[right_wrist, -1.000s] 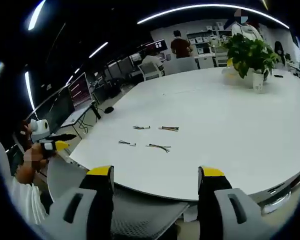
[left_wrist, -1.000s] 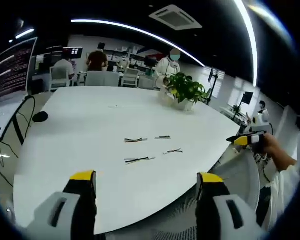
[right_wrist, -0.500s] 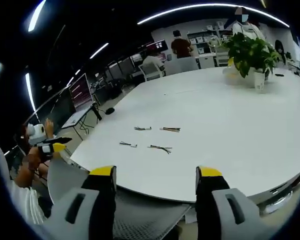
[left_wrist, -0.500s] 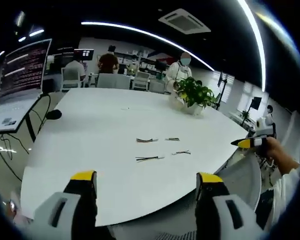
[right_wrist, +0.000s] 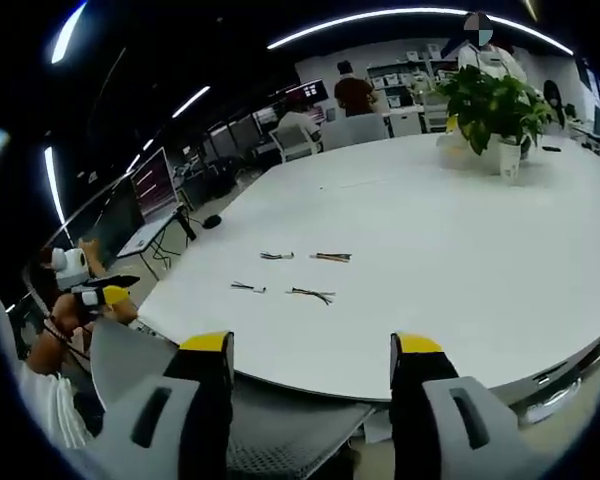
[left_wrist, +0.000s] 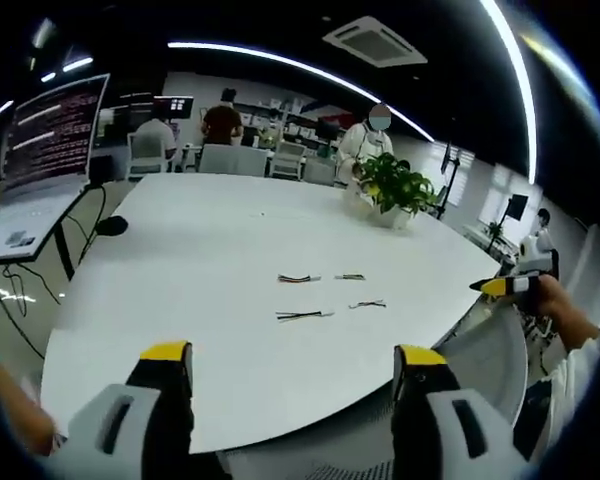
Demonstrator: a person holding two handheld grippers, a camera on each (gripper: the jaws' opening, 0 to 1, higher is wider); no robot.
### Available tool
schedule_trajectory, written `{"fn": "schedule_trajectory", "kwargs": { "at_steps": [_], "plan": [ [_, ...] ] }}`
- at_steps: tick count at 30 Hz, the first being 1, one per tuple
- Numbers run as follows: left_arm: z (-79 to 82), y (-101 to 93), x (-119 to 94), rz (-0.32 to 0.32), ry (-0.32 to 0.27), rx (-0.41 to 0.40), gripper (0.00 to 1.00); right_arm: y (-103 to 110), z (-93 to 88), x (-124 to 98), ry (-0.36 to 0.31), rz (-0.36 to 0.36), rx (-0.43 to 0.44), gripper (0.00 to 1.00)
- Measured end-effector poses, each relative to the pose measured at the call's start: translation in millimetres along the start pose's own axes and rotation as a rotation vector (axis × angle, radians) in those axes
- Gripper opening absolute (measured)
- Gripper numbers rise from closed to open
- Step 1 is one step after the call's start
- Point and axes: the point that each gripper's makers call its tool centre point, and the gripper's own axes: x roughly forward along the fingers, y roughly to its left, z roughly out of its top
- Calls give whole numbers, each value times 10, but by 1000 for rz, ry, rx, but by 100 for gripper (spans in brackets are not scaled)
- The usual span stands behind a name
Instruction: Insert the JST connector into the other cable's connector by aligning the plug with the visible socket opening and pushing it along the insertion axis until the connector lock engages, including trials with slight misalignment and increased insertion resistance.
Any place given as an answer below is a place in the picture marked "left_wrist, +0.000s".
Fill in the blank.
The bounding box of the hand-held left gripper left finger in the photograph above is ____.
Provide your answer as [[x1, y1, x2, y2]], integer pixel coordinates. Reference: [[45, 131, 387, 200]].
[[67, 340, 196, 457]]

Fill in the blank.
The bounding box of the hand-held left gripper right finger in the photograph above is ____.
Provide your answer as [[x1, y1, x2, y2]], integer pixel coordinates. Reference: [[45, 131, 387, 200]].
[[390, 343, 534, 464]]

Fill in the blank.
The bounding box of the JST connector coloured wire lead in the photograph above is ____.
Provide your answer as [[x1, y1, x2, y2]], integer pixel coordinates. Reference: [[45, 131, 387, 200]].
[[276, 273, 324, 285], [274, 309, 337, 323]]

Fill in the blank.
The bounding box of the person's right hand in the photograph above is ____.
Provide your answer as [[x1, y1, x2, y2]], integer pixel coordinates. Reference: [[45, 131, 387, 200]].
[[531, 275, 600, 352]]

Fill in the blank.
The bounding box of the black monitor on stand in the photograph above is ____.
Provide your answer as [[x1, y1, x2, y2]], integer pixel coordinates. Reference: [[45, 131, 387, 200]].
[[501, 193, 530, 222]]

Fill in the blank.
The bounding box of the white mesh office chair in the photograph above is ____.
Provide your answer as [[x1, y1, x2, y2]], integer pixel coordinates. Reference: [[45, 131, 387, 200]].
[[219, 303, 530, 480]]

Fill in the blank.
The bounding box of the black tripod stand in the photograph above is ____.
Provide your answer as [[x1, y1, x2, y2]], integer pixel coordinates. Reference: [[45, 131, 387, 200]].
[[436, 141, 462, 222]]

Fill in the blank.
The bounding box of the green potted plant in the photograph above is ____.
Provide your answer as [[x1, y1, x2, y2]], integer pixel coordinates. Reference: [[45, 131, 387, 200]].
[[352, 151, 439, 229]]

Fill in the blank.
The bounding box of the white object beside plant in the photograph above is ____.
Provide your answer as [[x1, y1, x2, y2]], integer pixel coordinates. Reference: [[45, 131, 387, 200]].
[[343, 172, 377, 217]]

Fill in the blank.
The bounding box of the long ceiling light strip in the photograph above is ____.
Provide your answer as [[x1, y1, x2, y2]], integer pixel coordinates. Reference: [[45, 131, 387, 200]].
[[479, 0, 539, 185], [167, 40, 431, 141]]

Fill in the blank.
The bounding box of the black computer mouse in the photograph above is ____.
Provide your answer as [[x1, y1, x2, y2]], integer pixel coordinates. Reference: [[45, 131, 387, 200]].
[[94, 216, 130, 237]]

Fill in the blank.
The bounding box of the ceiling air conditioner vent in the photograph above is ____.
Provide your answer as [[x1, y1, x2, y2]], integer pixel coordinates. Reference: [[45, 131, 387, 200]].
[[321, 14, 429, 69]]

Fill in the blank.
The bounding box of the large display screen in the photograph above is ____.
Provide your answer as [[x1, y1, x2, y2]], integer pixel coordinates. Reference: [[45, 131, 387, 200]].
[[0, 73, 112, 194]]

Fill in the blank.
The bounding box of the black floor cable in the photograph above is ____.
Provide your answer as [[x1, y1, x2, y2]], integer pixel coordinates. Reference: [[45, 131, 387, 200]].
[[0, 184, 106, 361]]

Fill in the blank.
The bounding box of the small wall monitor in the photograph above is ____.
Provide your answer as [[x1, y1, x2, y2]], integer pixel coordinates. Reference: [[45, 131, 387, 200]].
[[152, 95, 197, 120]]

